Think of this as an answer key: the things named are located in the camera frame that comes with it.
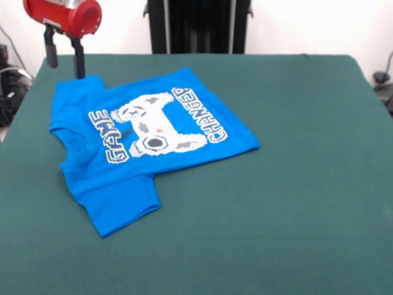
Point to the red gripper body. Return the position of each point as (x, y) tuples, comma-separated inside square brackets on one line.
[(67, 15)]

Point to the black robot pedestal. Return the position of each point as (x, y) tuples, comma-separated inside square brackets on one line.
[(199, 27)]

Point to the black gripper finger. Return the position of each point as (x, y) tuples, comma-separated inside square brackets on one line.
[(51, 52), (80, 61)]

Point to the black stand base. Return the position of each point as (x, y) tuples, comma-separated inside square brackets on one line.
[(12, 92), (380, 77)]

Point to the dark green table cloth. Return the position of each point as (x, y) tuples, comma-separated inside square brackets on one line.
[(276, 199)]

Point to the blue shirt with white print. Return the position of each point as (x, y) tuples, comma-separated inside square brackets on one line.
[(122, 196)]

